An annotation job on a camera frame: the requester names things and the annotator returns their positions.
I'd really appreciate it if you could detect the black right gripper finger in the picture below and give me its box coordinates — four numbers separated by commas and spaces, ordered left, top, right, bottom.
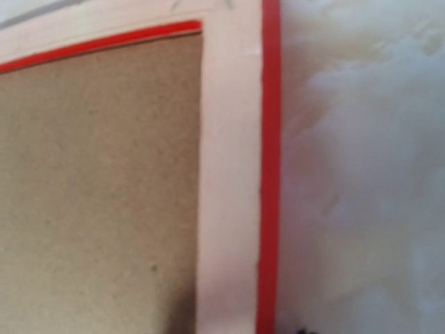
295, 328, 315, 334

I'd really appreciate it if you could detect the brown cardboard backing board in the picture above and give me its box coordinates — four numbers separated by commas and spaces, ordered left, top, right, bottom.
1, 33, 202, 333

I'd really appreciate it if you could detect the wooden picture frame red edge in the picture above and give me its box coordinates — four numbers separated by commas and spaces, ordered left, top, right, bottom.
1, 1, 281, 333

